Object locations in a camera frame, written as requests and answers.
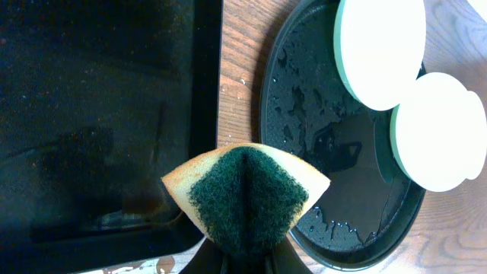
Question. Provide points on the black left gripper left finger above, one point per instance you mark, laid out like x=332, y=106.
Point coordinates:
x=209, y=259

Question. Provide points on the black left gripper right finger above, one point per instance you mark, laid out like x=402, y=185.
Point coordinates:
x=283, y=259

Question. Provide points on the green and yellow sponge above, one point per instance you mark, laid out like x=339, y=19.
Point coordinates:
x=245, y=197

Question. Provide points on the mint green plate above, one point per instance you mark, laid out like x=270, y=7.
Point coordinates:
x=378, y=47
x=438, y=134

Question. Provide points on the black round tray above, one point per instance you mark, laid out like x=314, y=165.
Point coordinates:
x=370, y=204

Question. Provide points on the black rectangular tray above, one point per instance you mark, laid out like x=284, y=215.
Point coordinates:
x=99, y=100

